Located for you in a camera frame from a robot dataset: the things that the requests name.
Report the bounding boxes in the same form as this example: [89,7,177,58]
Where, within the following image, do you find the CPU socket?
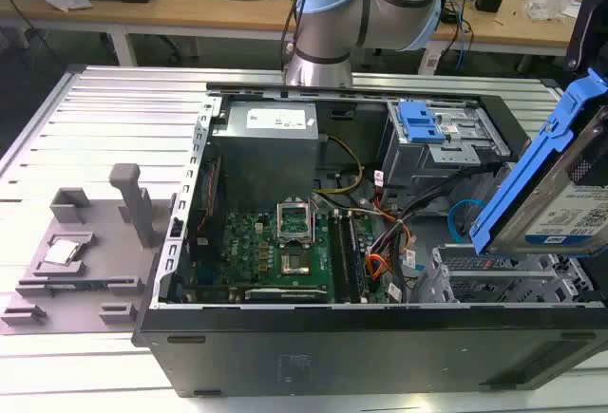
[277,249,314,279]

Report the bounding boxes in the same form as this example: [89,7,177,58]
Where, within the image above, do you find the perforated metal drive cage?
[416,243,596,308]

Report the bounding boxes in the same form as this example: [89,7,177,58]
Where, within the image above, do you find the green motherboard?
[188,203,381,305]

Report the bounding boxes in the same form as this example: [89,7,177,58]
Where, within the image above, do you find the grey parts rack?
[0,162,178,336]

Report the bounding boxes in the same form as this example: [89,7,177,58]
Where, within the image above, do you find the black disk wire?
[392,178,482,225]

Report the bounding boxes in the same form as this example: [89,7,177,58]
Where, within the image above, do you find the black open PC case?
[131,81,608,399]

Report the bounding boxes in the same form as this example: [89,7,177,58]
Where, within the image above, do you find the RAM stick in slot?
[348,211,371,303]

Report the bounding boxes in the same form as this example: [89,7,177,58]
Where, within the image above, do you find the blue carrier in bay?
[397,101,447,144]

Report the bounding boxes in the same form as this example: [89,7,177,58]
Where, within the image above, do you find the yellow power wires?
[313,134,365,195]

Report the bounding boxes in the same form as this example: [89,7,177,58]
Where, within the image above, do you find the grey power supply unit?
[212,101,320,205]

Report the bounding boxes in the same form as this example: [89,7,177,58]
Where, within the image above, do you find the silver CPU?
[41,237,83,265]

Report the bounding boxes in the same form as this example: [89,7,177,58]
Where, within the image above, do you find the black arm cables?
[279,0,325,68]

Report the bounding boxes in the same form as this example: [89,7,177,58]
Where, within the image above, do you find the graphics card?
[243,288,330,304]

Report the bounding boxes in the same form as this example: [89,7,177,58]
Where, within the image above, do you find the clear plastic packaging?
[523,0,580,21]

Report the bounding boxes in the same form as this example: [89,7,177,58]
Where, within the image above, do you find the blue disk wire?
[447,198,486,244]

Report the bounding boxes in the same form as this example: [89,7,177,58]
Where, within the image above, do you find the metal disk bay cage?
[378,99,513,189]

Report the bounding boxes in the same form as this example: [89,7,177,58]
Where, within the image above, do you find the metal socket cover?
[276,197,317,248]

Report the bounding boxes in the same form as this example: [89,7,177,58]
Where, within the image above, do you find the wooden desk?
[0,0,608,68]

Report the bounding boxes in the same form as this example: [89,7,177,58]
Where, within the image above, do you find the hard disk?
[468,66,608,257]

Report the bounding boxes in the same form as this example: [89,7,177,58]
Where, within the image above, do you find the orange wire bundle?
[366,220,415,287]

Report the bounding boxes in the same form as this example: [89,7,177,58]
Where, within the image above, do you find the blue hanging cable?
[452,0,474,71]

